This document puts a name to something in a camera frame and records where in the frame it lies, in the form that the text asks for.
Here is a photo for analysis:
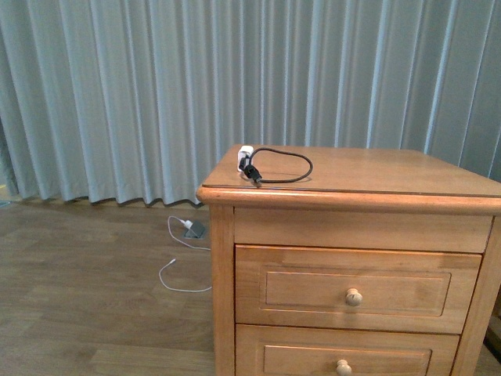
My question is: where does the wooden drawer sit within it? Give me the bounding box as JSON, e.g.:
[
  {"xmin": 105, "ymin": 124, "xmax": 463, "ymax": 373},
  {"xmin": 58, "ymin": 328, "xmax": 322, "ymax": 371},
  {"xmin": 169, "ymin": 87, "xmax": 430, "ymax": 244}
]
[
  {"xmin": 235, "ymin": 245, "xmax": 481, "ymax": 334},
  {"xmin": 236, "ymin": 324, "xmax": 459, "ymax": 375}
]

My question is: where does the white floor charger with cable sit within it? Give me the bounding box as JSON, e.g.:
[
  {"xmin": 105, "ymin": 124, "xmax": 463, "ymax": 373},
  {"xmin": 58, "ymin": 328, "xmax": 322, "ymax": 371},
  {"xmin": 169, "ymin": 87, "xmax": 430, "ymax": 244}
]
[{"xmin": 158, "ymin": 215, "xmax": 212, "ymax": 294}]

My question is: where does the wooden nightstand cabinet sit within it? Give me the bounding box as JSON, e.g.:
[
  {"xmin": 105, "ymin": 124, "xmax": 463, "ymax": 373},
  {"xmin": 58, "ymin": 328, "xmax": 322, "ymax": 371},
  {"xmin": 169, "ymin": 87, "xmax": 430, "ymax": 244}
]
[{"xmin": 196, "ymin": 146, "xmax": 500, "ymax": 375}]

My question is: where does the grey-green pleated curtain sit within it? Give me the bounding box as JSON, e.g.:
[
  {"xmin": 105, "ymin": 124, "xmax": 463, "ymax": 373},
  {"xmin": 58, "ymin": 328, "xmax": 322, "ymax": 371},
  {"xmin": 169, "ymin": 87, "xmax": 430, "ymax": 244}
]
[{"xmin": 1, "ymin": 1, "xmax": 500, "ymax": 203}]

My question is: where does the open metal floor socket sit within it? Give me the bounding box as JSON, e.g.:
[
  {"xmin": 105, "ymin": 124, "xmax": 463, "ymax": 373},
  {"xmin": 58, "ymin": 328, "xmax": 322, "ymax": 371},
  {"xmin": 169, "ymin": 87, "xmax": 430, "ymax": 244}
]
[{"xmin": 183, "ymin": 220, "xmax": 207, "ymax": 239}]

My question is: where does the white charger with black cable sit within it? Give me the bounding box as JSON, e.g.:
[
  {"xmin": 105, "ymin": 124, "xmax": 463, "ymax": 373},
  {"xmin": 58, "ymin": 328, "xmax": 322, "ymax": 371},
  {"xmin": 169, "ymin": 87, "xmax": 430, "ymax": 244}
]
[{"xmin": 237, "ymin": 145, "xmax": 314, "ymax": 186}]

